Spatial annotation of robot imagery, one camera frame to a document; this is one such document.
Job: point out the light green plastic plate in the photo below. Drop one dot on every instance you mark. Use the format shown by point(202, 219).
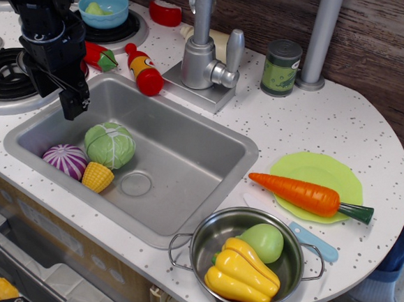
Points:
point(321, 170)

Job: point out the orange toy carrot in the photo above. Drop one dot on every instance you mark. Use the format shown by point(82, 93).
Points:
point(319, 200)

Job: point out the purple toy onion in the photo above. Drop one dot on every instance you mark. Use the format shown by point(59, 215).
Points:
point(67, 158)

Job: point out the toy oven door handle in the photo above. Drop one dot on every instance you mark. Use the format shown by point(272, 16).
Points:
point(28, 259)

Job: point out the green toy pear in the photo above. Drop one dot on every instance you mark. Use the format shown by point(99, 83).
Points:
point(266, 240)

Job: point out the cream toy bottle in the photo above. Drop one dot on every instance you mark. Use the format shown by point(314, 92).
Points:
point(220, 40)

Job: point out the silver toy faucet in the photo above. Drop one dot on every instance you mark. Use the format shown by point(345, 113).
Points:
point(200, 78)

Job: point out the red toy ketchup bottle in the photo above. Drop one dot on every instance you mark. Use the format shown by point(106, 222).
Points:
point(148, 79)

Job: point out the blue handled toy knife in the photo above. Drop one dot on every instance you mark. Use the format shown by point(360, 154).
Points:
point(328, 252)

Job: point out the small steel pot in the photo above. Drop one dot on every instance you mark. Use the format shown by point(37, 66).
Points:
point(298, 263)

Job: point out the green toy in bowl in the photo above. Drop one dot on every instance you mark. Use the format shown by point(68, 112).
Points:
point(94, 9)

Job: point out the green toy tin can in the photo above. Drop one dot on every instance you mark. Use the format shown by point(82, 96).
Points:
point(280, 67)

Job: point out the yellow toy corn piece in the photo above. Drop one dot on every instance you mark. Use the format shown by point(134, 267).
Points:
point(97, 177)

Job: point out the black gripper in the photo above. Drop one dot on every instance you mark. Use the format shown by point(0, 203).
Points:
point(55, 49)

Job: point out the red toy cheese wedge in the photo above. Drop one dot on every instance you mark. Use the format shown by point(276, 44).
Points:
point(165, 13)

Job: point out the black rear stove burner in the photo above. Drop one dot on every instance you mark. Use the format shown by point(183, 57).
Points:
point(133, 30)

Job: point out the blue plastic bowl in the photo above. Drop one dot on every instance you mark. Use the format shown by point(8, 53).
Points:
point(118, 7)

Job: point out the black front stove burner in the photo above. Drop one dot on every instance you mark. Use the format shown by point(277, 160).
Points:
point(24, 86)

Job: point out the grey vertical pole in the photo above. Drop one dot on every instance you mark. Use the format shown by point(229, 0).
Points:
point(310, 78)

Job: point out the silver toy sink basin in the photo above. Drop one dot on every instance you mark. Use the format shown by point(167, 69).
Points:
point(184, 165)

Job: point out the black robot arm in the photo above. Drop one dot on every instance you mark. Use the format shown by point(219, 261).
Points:
point(60, 7)

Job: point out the red toy chili pepper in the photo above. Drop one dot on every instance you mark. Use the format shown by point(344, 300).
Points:
point(99, 57)

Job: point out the yellow toy bell pepper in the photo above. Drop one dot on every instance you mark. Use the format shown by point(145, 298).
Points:
point(238, 274)

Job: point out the green toy cabbage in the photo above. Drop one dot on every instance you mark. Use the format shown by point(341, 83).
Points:
point(109, 144)

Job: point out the black stove burner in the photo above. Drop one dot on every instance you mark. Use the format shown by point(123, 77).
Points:
point(133, 30)
point(24, 86)

